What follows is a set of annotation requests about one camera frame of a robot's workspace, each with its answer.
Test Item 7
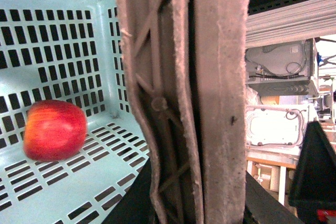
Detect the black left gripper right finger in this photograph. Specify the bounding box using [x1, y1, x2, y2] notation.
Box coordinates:
[288, 121, 335, 223]

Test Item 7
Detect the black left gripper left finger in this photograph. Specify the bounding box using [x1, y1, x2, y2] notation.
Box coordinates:
[103, 161, 158, 224]

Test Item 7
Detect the red apple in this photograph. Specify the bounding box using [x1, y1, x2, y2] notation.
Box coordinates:
[23, 100, 87, 162]

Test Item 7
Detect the brown basket handle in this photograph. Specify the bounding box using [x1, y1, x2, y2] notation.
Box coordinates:
[117, 0, 249, 223]

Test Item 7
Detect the light blue plastic basket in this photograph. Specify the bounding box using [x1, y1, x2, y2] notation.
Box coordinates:
[1, 0, 148, 223]

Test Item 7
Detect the white appliance back panel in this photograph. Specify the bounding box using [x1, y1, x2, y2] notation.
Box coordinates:
[245, 104, 317, 156]

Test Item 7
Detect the grey machine on shelf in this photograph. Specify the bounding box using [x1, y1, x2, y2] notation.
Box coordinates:
[245, 38, 319, 96]

